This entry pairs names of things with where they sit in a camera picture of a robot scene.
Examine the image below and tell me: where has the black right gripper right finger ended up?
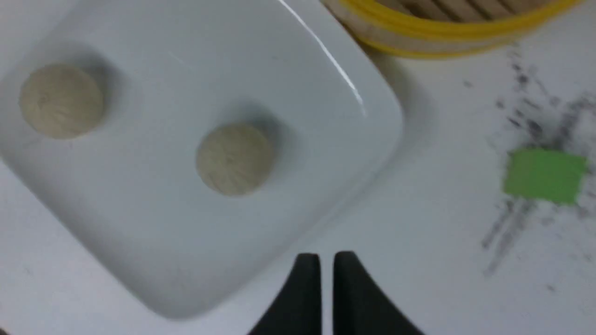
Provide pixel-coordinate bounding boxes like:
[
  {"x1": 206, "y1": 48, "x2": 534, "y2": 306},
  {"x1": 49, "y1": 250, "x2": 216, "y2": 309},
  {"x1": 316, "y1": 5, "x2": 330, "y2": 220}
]
[{"x1": 332, "y1": 251, "x2": 423, "y2": 335}]

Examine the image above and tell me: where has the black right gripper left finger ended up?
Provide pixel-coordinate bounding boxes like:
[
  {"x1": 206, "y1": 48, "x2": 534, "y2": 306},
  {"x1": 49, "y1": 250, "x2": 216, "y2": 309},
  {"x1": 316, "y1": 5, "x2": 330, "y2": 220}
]
[{"x1": 250, "y1": 253, "x2": 322, "y2": 335}]

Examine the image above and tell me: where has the white steamed bun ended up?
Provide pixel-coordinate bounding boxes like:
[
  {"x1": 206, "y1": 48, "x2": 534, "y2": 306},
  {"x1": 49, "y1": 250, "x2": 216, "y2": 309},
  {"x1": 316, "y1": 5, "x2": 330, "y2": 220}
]
[
  {"x1": 196, "y1": 123, "x2": 275, "y2": 197},
  {"x1": 18, "y1": 64, "x2": 106, "y2": 140}
]

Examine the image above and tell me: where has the white square plate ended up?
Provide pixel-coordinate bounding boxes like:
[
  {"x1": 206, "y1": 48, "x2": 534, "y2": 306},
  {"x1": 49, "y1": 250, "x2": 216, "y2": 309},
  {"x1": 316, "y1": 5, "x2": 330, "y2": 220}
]
[{"x1": 1, "y1": 0, "x2": 404, "y2": 320}]

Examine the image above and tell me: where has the white steamed bun on plate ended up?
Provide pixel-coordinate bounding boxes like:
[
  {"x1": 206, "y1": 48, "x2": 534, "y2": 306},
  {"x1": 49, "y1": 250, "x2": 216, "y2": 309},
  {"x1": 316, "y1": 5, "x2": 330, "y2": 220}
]
[{"x1": 18, "y1": 64, "x2": 106, "y2": 140}]

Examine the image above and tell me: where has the green cube block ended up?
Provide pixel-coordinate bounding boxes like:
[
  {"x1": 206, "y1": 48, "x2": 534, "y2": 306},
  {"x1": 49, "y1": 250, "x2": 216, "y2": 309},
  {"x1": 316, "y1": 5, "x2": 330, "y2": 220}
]
[{"x1": 502, "y1": 148, "x2": 588, "y2": 204}]

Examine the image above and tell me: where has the bamboo steamer basket yellow rim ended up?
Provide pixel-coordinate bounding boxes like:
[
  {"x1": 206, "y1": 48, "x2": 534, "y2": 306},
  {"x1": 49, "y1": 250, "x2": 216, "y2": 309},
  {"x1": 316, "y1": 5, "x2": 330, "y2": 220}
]
[{"x1": 322, "y1": 0, "x2": 579, "y2": 59}]

